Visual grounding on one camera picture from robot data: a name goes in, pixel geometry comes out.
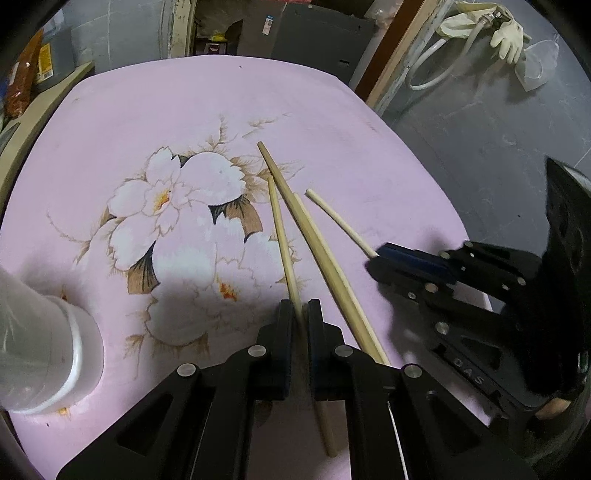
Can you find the cream rubber gloves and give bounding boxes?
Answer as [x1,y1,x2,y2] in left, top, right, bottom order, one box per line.
[437,1,530,65]

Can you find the white hose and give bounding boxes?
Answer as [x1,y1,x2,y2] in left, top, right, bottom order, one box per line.
[406,18,488,92]

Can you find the pink floral tablecloth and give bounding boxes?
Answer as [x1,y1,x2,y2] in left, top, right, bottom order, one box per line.
[1,56,467,479]

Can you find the white plastic utensil caddy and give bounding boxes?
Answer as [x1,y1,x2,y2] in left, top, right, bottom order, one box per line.
[1,270,104,415]

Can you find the orange spice bag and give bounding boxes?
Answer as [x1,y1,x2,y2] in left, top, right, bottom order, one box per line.
[4,29,43,118]

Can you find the dark grey cabinet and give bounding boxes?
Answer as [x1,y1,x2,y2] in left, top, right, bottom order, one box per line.
[237,2,376,84]

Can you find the clear hanging plastic bag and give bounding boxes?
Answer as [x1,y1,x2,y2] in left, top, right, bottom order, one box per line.
[515,40,560,92]

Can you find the wooden door frame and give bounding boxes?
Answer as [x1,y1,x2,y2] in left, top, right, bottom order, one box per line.
[159,1,453,115]

